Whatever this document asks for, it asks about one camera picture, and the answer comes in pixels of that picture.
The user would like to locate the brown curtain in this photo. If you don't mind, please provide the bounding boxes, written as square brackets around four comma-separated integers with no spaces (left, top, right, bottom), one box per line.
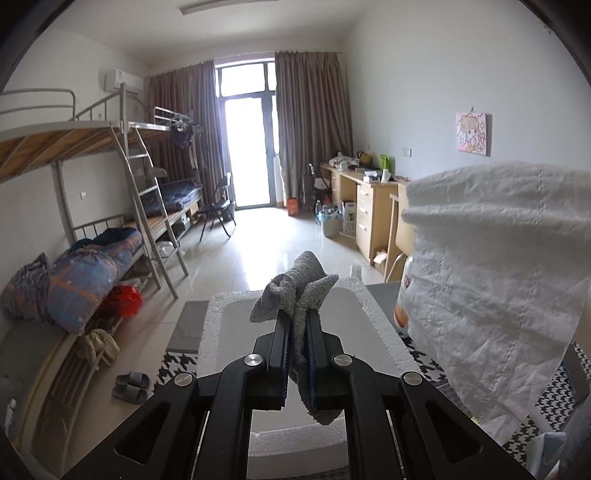
[274,51,354,210]
[148,60,232,208]

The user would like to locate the dark blue bedding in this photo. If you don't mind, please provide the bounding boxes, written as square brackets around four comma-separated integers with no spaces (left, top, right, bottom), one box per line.
[139,180,204,215]

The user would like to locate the beige cloth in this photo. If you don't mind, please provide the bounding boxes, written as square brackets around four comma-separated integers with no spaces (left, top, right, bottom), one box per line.
[76,329,121,370]

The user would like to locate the plain wooden desk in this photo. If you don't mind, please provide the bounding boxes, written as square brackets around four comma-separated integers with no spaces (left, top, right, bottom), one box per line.
[320,164,411,266]

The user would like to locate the grey bucket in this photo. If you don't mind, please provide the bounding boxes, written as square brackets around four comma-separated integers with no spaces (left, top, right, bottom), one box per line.
[320,208,345,238]

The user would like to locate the purple hanging clothes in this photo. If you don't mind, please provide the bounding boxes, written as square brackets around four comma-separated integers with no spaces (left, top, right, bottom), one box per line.
[170,122,195,149]

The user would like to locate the white foam box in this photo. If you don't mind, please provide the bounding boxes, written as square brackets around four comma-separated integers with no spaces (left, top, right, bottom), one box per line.
[196,277,446,467]

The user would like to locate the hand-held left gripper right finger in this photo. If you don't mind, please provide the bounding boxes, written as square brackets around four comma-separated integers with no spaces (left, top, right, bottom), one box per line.
[305,310,536,480]

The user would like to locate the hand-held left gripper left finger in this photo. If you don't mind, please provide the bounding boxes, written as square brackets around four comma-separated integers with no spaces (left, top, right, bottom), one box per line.
[62,310,293,480]

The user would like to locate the red plastic bag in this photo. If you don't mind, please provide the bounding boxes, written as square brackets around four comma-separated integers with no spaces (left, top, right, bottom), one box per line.
[104,285,143,319]

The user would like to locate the grey towel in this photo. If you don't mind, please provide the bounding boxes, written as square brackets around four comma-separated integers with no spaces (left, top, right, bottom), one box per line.
[249,250,345,426]

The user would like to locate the metal bed ladder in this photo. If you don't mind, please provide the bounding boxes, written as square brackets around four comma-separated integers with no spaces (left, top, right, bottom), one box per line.
[111,124,188,298]

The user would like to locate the pale blue packet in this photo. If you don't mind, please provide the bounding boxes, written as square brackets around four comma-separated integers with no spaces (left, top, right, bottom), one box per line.
[526,431,570,480]

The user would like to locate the metal bunk bed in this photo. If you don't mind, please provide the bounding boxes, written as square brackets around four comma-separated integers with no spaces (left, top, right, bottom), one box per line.
[124,106,206,250]
[0,90,139,296]

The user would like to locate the wooden chair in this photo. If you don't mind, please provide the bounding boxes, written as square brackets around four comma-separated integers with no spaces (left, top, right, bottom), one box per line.
[384,182,416,282]

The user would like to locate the glass balcony door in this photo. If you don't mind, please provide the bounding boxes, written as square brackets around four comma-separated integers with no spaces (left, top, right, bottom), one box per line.
[215,58,278,210]

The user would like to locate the grey slipper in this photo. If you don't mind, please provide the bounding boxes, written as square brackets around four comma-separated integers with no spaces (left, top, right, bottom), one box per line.
[115,371,151,388]
[112,385,151,404]

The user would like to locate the houndstooth table cloth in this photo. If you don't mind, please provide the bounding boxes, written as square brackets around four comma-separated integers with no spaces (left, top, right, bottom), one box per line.
[154,281,587,480]

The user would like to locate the white air conditioner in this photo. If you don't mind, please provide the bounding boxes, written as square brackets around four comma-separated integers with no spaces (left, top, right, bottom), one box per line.
[104,69,144,95]

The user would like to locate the white paper towel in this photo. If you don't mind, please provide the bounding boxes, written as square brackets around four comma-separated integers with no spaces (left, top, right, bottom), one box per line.
[401,159,591,446]

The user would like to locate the cartoon wall picture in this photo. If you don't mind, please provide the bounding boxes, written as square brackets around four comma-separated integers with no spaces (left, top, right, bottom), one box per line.
[456,111,490,155]

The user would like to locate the white cardboard box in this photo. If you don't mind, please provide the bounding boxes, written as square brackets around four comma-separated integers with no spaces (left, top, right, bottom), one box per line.
[342,200,358,236]

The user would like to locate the dark purple cloth bundle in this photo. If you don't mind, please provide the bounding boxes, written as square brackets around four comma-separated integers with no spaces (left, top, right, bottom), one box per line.
[0,253,54,324]

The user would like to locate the black folding chair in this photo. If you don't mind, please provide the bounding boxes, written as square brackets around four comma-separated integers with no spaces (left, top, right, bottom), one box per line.
[198,173,236,243]

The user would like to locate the blue patterned quilt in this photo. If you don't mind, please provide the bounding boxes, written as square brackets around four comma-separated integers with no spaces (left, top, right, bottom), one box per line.
[46,227,144,335]

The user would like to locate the white pump bottle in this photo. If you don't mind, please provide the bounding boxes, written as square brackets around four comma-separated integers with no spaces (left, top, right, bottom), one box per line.
[393,254,419,334]

